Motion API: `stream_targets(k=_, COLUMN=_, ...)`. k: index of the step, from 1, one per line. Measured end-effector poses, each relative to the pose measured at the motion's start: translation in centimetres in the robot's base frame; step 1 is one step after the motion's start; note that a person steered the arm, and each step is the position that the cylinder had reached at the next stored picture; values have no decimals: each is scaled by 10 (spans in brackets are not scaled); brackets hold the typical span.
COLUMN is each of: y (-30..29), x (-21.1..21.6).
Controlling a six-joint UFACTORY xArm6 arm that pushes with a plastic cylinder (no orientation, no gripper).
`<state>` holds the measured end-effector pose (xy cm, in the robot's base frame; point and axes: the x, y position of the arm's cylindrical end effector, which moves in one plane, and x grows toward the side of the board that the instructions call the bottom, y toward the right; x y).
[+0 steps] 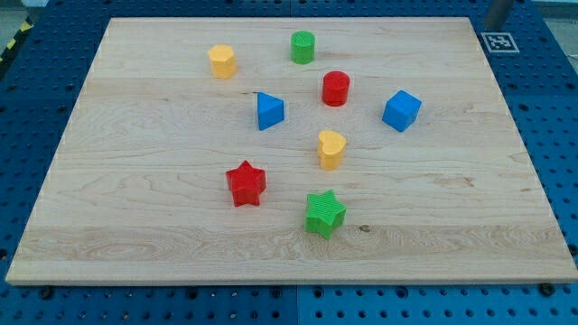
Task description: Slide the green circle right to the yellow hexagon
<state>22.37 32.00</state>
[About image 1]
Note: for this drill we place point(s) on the green cylinder block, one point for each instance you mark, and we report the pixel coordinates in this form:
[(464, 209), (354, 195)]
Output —
[(302, 47)]

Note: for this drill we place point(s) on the yellow hexagon block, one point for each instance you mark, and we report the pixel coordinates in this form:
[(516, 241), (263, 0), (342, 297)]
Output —
[(222, 61)]

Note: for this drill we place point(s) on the yellow heart block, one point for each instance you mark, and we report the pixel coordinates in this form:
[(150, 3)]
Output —
[(331, 149)]

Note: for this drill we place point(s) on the red star block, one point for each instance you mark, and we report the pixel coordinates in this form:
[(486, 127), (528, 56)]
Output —
[(246, 183)]

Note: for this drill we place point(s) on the blue triangle block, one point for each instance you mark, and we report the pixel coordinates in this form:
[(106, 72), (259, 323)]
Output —
[(270, 110)]

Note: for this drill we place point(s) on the green star block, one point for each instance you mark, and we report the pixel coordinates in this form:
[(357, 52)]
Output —
[(324, 213)]

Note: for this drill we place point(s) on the wooden board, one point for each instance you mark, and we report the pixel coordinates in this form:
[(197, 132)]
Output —
[(137, 192)]

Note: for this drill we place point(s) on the red cylinder block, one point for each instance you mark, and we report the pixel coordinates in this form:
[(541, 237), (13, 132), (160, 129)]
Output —
[(335, 88)]

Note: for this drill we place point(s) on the blue cube block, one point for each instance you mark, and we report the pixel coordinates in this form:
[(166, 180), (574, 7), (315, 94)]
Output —
[(401, 110)]

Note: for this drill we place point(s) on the white fiducial marker tag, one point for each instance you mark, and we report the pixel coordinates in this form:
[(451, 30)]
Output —
[(499, 42)]

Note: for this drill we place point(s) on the grey metal pole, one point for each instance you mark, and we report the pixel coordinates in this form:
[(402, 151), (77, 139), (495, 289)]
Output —
[(497, 14)]

